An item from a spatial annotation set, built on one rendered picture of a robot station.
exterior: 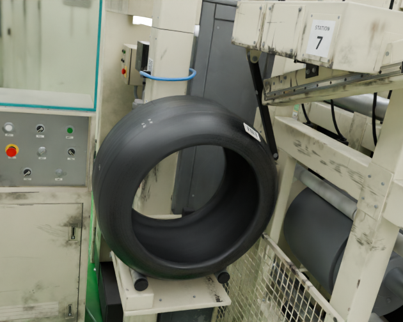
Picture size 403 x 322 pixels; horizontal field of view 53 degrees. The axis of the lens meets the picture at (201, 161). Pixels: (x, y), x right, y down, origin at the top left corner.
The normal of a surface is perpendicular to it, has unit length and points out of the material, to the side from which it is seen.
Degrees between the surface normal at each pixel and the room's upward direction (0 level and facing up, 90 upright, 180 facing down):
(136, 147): 60
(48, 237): 90
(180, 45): 90
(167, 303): 0
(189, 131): 80
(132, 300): 90
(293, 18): 90
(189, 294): 0
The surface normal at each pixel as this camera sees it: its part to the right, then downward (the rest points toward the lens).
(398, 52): -0.94, -0.02
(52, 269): 0.30, 0.36
